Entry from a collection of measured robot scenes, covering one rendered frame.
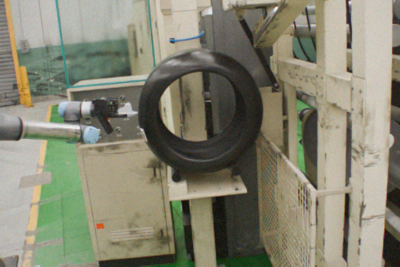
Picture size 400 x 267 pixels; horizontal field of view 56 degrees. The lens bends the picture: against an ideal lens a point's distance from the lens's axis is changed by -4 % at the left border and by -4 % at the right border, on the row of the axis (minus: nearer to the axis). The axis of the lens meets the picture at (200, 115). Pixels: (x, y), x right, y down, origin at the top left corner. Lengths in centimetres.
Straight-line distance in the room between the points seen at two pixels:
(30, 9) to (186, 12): 879
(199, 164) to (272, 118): 54
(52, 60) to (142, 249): 835
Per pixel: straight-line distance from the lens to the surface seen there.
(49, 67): 1066
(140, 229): 269
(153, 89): 170
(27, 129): 162
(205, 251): 245
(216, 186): 193
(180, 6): 207
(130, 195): 258
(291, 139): 220
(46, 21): 1072
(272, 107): 211
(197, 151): 205
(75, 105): 185
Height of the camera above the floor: 158
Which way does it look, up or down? 13 degrees down
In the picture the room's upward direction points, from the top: 5 degrees counter-clockwise
